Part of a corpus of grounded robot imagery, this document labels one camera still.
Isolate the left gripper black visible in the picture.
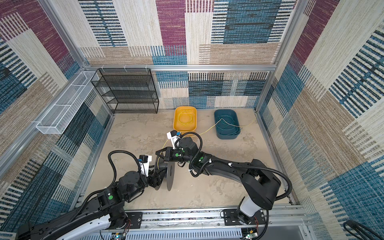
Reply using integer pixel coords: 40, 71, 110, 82
125, 164, 167, 202

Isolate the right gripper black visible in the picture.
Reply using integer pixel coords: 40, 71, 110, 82
155, 147, 193, 163

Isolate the dark grey cable spool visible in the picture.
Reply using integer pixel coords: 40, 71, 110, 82
159, 160, 175, 192

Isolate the yellow plastic tray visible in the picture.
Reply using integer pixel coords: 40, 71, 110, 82
173, 106, 197, 133

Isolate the yellow cable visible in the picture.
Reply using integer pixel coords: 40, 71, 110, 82
156, 118, 260, 169
178, 110, 196, 127

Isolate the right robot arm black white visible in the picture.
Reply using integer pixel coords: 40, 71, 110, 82
147, 131, 293, 225

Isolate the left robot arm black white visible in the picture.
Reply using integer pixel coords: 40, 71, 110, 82
16, 150, 168, 240

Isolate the teal plastic tray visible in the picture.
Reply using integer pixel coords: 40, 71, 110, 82
214, 109, 241, 140

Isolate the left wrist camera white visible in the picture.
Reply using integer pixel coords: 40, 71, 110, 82
139, 155, 152, 177

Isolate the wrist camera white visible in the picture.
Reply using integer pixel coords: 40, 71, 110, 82
139, 155, 152, 177
167, 130, 181, 149

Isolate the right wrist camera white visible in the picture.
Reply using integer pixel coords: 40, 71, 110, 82
167, 130, 181, 149

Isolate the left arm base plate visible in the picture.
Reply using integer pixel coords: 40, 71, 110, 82
98, 211, 144, 231

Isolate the yellow cable in yellow tray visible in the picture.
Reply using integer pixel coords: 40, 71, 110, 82
178, 110, 196, 127

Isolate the black wire mesh shelf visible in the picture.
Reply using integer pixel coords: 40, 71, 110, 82
91, 68, 159, 114

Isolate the green cable in teal tray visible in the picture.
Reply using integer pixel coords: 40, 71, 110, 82
217, 116, 241, 136

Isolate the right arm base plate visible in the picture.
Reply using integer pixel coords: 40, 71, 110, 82
220, 209, 266, 226

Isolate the white wire mesh basket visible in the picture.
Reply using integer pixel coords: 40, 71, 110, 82
36, 71, 95, 135

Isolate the aluminium rail front frame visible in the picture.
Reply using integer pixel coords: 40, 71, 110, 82
50, 205, 310, 240

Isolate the black cable bottom right corner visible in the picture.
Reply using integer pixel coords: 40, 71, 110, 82
342, 219, 384, 240

